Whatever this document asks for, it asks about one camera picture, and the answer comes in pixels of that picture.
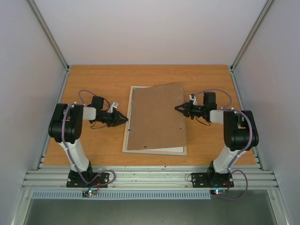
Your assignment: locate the brown hardboard backing board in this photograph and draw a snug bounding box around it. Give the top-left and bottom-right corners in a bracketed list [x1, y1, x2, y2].
[126, 82, 187, 150]

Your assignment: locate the teal picture frame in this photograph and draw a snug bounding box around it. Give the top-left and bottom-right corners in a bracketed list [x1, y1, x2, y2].
[122, 85, 188, 156]

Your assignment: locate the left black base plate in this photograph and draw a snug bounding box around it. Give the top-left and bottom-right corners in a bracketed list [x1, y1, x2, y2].
[66, 170, 111, 188]

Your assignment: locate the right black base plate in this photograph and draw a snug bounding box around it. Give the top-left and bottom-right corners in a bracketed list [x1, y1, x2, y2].
[191, 172, 234, 188]

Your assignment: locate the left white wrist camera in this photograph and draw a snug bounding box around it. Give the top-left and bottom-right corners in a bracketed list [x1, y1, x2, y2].
[107, 102, 119, 113]

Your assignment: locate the left small circuit board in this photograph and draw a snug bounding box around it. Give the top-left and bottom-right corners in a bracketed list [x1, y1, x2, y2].
[82, 190, 98, 197]

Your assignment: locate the right aluminium corner post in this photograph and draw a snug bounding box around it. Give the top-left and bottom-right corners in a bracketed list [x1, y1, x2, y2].
[230, 0, 275, 71]

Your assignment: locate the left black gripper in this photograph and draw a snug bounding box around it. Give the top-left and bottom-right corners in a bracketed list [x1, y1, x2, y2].
[99, 110, 129, 127]

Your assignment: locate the right small circuit board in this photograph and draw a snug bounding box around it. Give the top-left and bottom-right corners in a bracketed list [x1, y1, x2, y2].
[210, 189, 228, 195]

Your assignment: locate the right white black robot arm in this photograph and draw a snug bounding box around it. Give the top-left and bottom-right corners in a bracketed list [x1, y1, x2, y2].
[174, 89, 259, 188]

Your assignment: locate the small circuit board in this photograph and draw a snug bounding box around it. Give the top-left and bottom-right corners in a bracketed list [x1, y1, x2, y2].
[82, 190, 98, 197]
[210, 189, 228, 195]

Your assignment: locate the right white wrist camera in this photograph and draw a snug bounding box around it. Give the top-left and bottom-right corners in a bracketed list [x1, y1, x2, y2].
[189, 93, 197, 105]

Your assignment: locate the colourful balloon photo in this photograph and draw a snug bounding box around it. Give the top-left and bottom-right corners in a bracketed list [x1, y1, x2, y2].
[144, 147, 184, 153]

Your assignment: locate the left aluminium corner post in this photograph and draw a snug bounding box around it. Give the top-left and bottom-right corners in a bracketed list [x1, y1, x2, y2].
[26, 0, 69, 71]

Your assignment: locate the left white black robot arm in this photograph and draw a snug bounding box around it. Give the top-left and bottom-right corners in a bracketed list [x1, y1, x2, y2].
[48, 96, 128, 187]

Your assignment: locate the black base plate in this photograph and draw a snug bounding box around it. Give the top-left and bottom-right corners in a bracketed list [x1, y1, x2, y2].
[191, 172, 234, 188]
[66, 170, 111, 188]

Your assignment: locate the grey slotted cable duct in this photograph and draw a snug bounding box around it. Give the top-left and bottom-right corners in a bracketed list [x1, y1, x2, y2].
[32, 190, 211, 200]

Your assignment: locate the aluminium corner post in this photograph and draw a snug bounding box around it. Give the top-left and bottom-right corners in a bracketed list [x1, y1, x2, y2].
[230, 0, 275, 71]
[26, 0, 69, 71]

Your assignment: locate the aluminium front rail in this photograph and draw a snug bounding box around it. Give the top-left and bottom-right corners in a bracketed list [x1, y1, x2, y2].
[22, 165, 279, 190]

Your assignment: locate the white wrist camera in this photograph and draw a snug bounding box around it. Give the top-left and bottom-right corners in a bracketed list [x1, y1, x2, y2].
[189, 93, 197, 105]
[107, 102, 119, 113]

